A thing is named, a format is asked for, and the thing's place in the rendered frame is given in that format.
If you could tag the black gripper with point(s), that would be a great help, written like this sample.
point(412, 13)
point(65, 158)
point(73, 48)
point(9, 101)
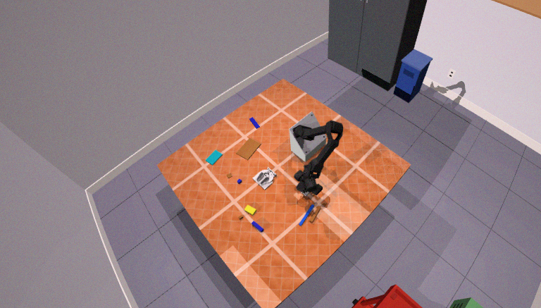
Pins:
point(299, 175)

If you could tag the yellow block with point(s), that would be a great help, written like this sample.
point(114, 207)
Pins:
point(250, 209)

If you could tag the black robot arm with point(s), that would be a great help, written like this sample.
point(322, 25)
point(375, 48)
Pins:
point(316, 165)

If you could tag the cyan flat plate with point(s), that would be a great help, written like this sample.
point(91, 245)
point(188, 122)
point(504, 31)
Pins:
point(214, 157)

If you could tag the tan flat rectangular plate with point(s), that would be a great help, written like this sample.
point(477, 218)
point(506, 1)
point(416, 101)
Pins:
point(248, 148)

